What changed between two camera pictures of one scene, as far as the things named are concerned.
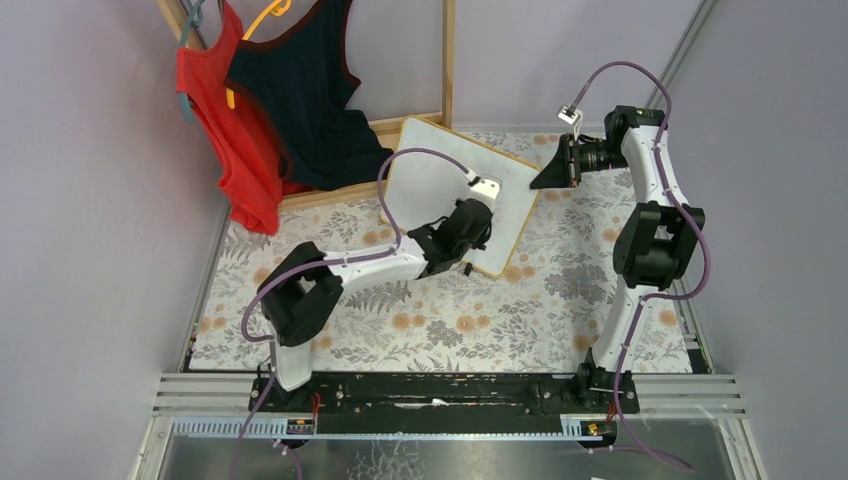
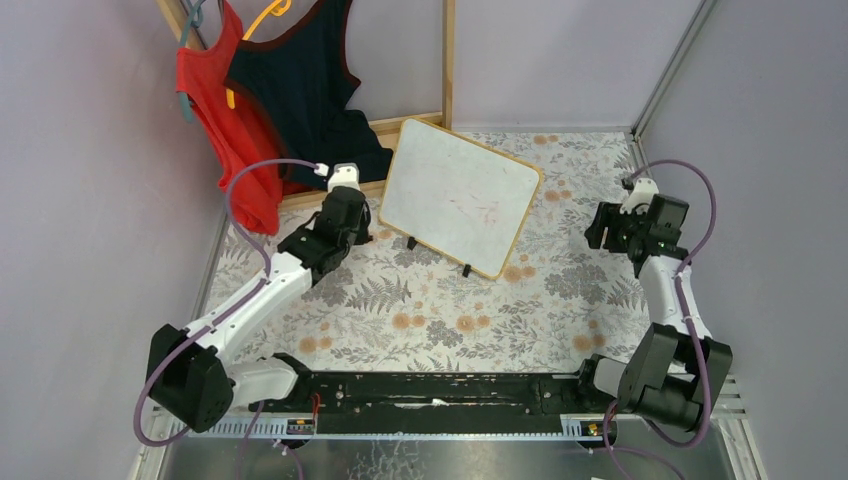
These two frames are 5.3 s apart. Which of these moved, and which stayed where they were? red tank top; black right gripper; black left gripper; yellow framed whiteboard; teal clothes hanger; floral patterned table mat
Moved: black right gripper; black left gripper
Stayed: yellow framed whiteboard; red tank top; floral patterned table mat; teal clothes hanger
